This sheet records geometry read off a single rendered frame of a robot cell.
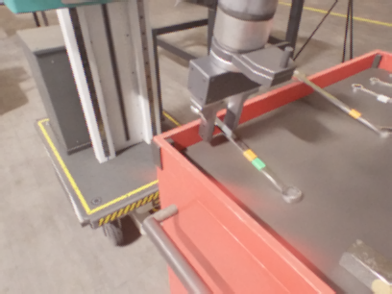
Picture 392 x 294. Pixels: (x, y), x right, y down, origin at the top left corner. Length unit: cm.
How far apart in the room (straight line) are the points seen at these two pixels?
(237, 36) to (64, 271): 133
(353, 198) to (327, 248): 11
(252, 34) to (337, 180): 27
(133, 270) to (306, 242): 112
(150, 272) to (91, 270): 26
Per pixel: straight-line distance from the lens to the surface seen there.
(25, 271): 162
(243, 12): 39
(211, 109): 47
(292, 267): 35
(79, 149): 160
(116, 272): 147
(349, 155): 59
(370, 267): 40
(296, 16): 304
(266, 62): 40
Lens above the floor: 123
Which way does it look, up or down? 37 degrees down
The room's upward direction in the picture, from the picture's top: straight up
